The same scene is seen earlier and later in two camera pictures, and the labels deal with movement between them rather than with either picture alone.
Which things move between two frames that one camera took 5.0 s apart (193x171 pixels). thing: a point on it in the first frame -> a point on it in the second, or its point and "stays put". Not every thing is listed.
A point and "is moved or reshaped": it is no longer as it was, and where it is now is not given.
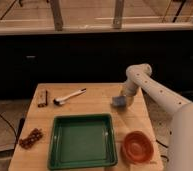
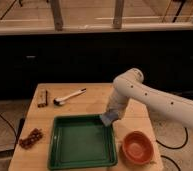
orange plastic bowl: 138,147 stays put
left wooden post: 58,19 stays put
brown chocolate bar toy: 42,98 stays put
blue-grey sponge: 119,101 is moved or reshaped
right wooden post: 118,13 stays put
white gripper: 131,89 -> 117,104
